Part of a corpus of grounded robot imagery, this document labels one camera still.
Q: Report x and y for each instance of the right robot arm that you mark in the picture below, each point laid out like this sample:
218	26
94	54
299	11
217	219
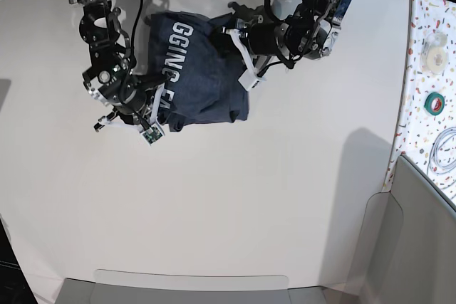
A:
111	48

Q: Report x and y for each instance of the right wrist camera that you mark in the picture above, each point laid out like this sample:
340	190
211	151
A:
153	133

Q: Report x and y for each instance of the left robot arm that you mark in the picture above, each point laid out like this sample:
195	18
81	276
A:
263	39

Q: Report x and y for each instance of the navy blue t-shirt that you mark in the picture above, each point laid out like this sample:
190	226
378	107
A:
201	67

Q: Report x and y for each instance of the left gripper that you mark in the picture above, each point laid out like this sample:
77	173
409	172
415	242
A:
230	34

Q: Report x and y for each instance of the grey tray bottom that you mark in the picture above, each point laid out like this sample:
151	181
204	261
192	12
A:
128	287

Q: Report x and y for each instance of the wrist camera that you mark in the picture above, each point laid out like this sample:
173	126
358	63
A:
153	133
249	80

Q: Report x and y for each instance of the grey bin right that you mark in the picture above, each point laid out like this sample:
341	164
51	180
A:
406	251

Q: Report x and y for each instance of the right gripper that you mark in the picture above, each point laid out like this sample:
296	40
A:
135	99

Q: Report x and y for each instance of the green tape roll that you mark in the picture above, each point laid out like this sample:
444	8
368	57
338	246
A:
434	104

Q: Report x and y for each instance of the clear tape roll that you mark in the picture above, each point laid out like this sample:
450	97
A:
434	56

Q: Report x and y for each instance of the confetti patterned side cloth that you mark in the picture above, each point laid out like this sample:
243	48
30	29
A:
428	141

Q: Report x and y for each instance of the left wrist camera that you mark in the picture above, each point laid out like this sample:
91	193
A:
249	80

